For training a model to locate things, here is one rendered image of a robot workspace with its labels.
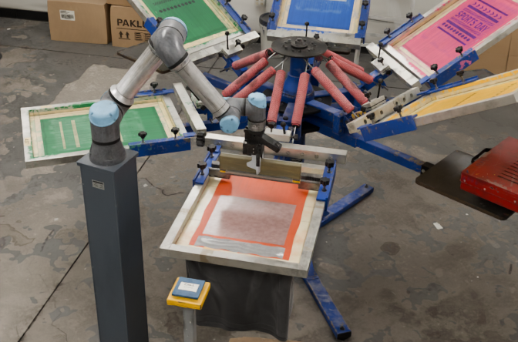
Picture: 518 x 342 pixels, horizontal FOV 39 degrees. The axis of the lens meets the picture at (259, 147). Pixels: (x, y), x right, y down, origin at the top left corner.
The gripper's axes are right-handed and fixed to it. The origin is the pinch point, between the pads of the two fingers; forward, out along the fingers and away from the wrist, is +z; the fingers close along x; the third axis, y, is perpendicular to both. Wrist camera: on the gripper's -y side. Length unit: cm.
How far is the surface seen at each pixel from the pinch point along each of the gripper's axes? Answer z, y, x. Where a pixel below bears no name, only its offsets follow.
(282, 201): 14.0, -10.7, 1.3
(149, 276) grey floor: 110, 73, -46
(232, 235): 14.0, 4.5, 30.9
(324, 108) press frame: 7, -17, -82
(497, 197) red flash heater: 4, -101, -10
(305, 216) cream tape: 13.9, -22.4, 9.9
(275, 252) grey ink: 13.5, -14.9, 38.2
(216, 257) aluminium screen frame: 11, 6, 50
